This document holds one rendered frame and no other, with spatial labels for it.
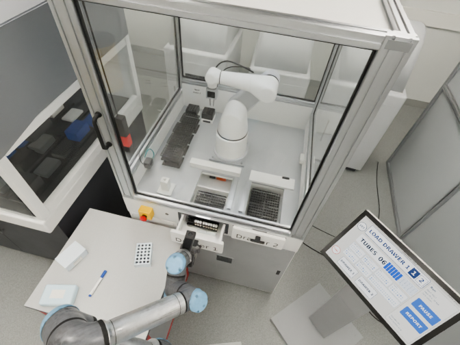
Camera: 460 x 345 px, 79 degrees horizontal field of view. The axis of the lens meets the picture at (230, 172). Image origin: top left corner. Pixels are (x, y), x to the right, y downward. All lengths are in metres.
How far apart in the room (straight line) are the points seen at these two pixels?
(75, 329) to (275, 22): 0.99
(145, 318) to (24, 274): 1.88
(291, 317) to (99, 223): 1.50
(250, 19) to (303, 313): 2.05
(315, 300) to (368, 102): 1.80
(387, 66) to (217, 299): 1.95
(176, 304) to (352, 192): 2.46
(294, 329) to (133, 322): 1.54
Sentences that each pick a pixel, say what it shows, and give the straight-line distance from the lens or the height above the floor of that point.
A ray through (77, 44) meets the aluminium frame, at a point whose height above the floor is 1.82.
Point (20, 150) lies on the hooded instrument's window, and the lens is 1.57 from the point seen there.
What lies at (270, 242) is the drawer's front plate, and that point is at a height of 0.87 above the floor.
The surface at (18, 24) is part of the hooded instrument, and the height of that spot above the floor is 1.75.
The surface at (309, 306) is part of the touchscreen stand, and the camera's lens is 2.43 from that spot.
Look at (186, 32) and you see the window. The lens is 0.91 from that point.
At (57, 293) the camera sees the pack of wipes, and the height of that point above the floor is 0.81.
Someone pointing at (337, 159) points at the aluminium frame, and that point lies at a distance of 1.08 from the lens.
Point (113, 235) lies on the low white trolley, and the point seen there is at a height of 0.76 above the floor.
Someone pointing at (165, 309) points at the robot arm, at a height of 1.25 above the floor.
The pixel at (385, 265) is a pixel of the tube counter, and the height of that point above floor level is 1.11.
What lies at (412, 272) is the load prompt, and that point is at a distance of 1.46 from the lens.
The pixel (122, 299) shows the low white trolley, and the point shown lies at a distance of 1.62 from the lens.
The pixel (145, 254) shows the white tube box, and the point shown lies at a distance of 1.65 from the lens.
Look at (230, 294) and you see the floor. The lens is 2.37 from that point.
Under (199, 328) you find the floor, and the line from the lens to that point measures 2.31.
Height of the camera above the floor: 2.27
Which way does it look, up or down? 49 degrees down
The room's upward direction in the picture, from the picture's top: 6 degrees clockwise
